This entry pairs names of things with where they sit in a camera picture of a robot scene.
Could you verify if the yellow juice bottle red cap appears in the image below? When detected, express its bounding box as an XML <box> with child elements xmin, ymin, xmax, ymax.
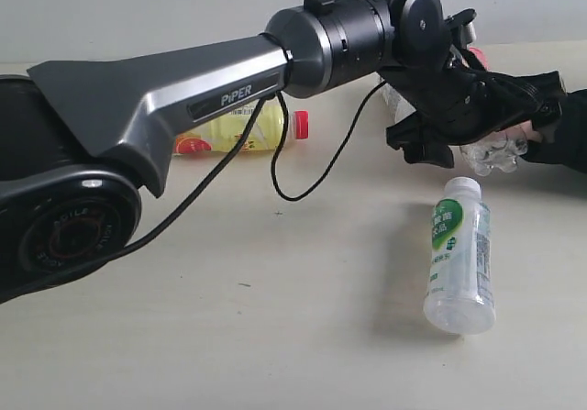
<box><xmin>173</xmin><ymin>98</ymin><xmax>309</xmax><ymax>156</ymax></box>

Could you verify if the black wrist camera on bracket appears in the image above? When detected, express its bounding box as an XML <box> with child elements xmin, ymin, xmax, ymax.
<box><xmin>445</xmin><ymin>8</ymin><xmax>477</xmax><ymax>49</ymax></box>

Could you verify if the clear cola bottle red label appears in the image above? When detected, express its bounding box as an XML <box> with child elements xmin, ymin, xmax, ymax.
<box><xmin>458</xmin><ymin>46</ymin><xmax>529</xmax><ymax>176</ymax></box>

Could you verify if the white bottle colourful pattern label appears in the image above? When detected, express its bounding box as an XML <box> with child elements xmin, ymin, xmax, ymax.
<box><xmin>377</xmin><ymin>76</ymin><xmax>415</xmax><ymax>124</ymax></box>

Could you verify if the person's open bare hand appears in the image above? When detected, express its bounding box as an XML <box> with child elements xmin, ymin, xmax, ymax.
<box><xmin>500</xmin><ymin>120</ymin><xmax>543</xmax><ymax>143</ymax></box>

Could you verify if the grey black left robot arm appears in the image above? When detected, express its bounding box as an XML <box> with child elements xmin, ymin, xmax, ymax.
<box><xmin>1</xmin><ymin>0</ymin><xmax>566</xmax><ymax>301</ymax></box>

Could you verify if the white bottle green heart label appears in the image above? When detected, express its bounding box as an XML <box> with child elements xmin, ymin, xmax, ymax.
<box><xmin>423</xmin><ymin>177</ymin><xmax>496</xmax><ymax>335</ymax></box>

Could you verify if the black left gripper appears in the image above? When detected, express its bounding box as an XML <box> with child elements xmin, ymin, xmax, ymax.
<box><xmin>380</xmin><ymin>62</ymin><xmax>565</xmax><ymax>168</ymax></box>

